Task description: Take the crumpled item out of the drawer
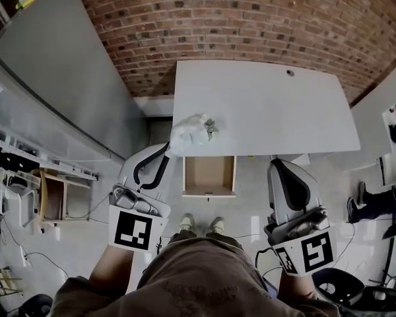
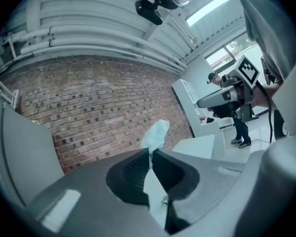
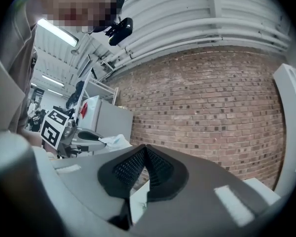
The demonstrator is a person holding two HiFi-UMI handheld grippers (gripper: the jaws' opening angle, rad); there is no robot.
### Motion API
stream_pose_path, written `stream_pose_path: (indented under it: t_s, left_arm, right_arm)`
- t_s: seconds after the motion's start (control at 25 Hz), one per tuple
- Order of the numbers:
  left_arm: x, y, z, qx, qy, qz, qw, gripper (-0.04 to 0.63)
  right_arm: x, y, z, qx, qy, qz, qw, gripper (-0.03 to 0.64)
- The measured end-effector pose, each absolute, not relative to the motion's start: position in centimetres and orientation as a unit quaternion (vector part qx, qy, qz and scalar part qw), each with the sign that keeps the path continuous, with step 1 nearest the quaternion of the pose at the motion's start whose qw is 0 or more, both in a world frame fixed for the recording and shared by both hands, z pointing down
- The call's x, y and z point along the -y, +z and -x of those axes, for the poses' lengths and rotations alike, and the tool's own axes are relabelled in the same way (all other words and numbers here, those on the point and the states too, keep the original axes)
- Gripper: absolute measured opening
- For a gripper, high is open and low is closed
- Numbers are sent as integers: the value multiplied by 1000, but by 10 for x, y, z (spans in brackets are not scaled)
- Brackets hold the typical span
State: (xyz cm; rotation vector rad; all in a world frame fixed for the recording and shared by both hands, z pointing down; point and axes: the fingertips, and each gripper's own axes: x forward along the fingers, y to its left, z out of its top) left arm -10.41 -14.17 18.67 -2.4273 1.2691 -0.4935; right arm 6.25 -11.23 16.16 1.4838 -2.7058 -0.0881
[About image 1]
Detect small potted green plant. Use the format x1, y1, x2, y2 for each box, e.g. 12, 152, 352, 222
203, 118, 220, 142

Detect person's left forearm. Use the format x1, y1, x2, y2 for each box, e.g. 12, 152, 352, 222
88, 244, 137, 297

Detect white cloth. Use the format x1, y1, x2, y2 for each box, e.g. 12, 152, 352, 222
167, 112, 210, 157

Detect person's left beige shoe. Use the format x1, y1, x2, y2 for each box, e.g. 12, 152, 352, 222
179, 213, 196, 234

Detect person's right forearm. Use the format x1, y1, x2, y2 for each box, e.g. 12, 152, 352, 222
279, 271, 318, 302

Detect grey refrigerator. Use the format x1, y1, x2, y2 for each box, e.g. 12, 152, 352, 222
0, 0, 150, 162

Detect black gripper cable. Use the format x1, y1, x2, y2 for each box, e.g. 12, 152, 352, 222
255, 247, 284, 279

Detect person's dark olive trousers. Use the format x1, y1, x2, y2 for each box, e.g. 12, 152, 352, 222
168, 231, 244, 248

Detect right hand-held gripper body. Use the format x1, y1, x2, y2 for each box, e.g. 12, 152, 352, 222
263, 206, 339, 277

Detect white metal storage rack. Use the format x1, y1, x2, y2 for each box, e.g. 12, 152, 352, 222
0, 133, 99, 182

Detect person's right beige shoe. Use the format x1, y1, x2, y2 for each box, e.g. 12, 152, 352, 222
208, 216, 226, 235

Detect black office chair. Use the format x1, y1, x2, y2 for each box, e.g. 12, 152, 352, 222
312, 267, 366, 305

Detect white drawer with brown inside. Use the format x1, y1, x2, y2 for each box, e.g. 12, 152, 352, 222
181, 155, 238, 199

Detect wooden chair with brown seat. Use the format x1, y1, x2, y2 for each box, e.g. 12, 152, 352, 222
32, 168, 92, 227

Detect white metal chair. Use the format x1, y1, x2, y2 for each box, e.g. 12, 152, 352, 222
1, 176, 41, 228

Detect white desk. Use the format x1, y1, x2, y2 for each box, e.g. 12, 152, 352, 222
172, 59, 362, 164

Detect person's olive shirt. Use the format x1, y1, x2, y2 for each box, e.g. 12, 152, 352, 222
51, 238, 341, 317

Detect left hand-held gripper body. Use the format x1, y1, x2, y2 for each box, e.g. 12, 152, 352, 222
108, 183, 172, 254

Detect person's beige shoe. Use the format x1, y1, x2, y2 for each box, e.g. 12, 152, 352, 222
179, 213, 196, 234
208, 216, 226, 235

